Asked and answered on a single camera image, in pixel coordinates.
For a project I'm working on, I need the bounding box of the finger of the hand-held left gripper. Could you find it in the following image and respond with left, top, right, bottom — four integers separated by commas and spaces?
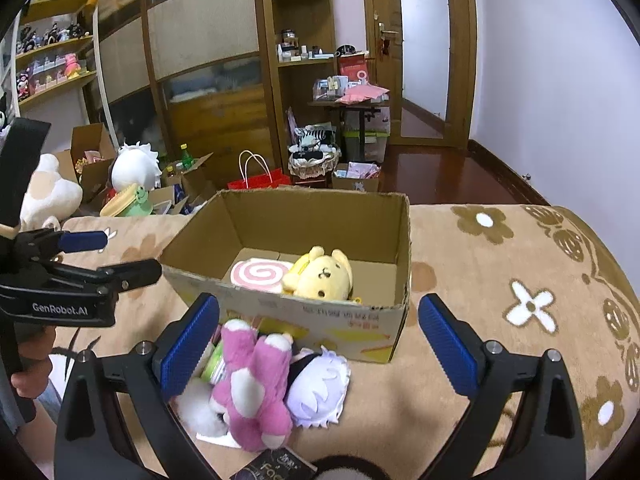
14, 227, 109, 262
49, 258, 164, 295

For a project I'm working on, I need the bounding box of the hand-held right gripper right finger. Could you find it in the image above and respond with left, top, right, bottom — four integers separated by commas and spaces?
417, 293, 587, 480

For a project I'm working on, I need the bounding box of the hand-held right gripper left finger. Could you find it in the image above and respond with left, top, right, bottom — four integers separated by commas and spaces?
54, 292, 236, 480

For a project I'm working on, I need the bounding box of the pink plush bear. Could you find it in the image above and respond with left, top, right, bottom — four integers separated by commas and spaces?
213, 320, 294, 451

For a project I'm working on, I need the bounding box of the person's left hand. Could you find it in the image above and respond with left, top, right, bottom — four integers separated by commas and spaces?
11, 327, 55, 398

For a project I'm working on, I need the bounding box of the green plush toy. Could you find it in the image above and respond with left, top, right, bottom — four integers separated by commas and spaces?
200, 341, 227, 384

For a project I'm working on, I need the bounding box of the cream and orange plush toy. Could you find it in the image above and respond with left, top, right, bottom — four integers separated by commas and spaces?
19, 153, 84, 231

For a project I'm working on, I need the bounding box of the green frog plush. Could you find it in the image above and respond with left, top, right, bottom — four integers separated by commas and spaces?
99, 183, 154, 218

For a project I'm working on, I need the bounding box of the white fluffy plush toy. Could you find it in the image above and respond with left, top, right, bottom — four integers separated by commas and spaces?
175, 377, 242, 447

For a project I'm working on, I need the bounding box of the brown floral blanket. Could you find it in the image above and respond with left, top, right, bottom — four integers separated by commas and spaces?
47, 202, 640, 480

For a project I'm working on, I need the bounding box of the tall cardboard box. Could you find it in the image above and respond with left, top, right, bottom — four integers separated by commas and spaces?
54, 122, 119, 204

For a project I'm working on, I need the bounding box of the large white-haired plush head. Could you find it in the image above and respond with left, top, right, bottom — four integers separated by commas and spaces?
110, 142, 161, 194

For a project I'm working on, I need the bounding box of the pink swirl plush roll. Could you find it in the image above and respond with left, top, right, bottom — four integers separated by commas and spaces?
230, 257, 297, 291

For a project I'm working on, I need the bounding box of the cardboard box with bottles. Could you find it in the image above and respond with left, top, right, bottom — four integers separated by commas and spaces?
159, 152, 217, 207

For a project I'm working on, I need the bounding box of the white-haired plush doll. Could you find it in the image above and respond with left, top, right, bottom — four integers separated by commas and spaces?
284, 346, 351, 429

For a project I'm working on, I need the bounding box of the yellow plush dog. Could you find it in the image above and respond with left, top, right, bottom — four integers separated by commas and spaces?
282, 245, 362, 304

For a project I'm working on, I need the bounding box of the dark printed booklet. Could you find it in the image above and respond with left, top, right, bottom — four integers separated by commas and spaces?
230, 447, 319, 480

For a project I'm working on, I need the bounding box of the black and white plush toy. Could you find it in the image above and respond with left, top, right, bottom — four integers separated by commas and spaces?
310, 454, 392, 480

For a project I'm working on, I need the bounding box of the red paper gift bag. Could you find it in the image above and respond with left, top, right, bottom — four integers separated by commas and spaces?
227, 150, 293, 191

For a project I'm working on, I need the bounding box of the small cardboard box of packets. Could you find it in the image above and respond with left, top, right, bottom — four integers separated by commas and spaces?
331, 161, 382, 193

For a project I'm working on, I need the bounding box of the row of small figurines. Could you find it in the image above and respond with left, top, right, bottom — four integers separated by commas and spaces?
15, 20, 93, 101

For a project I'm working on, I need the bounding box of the wicker basket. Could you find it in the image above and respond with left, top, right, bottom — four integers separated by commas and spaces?
287, 147, 344, 189

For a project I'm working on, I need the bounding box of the clear storage bin green lid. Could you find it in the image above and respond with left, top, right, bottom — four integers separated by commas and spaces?
342, 129, 390, 164

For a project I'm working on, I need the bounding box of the wooden wardrobe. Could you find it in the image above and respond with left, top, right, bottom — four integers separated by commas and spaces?
79, 0, 277, 173

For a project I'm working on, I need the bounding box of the black and white striped cloth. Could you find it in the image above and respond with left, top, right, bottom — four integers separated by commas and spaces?
294, 124, 341, 154

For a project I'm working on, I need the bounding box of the wooden corner shelf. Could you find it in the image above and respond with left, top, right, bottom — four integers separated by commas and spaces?
252, 0, 339, 162

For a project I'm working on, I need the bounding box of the small wooden side table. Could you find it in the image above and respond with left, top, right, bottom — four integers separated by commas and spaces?
307, 97, 391, 162

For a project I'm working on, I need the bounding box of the pink plastic bag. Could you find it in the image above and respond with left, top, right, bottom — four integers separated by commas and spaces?
336, 84, 390, 106

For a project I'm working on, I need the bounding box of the wooden door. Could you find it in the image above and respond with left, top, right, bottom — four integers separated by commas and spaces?
361, 0, 477, 149

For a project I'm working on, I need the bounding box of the red box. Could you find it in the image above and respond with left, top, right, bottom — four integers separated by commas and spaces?
338, 56, 371, 89

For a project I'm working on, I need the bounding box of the yellow wall shelf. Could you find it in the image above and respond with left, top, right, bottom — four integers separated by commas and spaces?
12, 0, 101, 112

